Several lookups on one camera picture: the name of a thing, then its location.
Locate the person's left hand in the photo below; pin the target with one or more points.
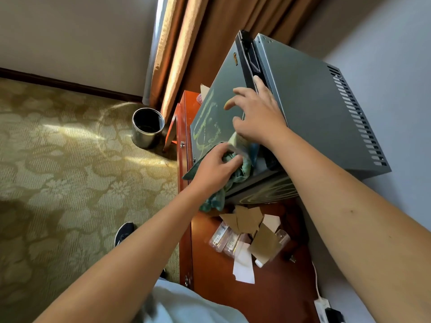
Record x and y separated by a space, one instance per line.
212 171

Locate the person's right hand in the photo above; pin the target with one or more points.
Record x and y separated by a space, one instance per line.
262 121

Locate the green blue cleaning cloth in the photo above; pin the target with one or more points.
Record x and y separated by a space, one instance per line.
242 171

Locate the grey mini fridge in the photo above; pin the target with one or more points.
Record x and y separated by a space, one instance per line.
313 107

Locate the brown cardboard pieces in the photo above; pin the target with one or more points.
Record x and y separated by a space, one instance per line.
264 245
249 218
230 221

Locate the white paper slip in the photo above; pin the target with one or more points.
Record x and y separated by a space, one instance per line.
244 269

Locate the person's right forearm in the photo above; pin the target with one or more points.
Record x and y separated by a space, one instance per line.
363 238

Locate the person's left forearm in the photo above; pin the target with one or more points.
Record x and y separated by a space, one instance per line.
128 259

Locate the person's left black shoe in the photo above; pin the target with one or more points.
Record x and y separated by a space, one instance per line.
124 233

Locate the person's black shoe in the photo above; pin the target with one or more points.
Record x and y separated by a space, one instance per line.
124 233
163 273

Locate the person's right black shoe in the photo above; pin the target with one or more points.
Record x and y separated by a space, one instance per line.
163 273

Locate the person's grey shirt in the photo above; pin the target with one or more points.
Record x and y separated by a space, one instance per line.
188 306

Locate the round metal trash bin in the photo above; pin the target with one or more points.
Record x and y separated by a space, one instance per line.
147 129

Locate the brown curtain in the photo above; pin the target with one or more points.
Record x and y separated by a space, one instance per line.
208 47

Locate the white sheer curtain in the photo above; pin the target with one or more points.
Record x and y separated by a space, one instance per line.
153 53

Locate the white power strip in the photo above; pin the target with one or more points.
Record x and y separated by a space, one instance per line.
322 309
316 282

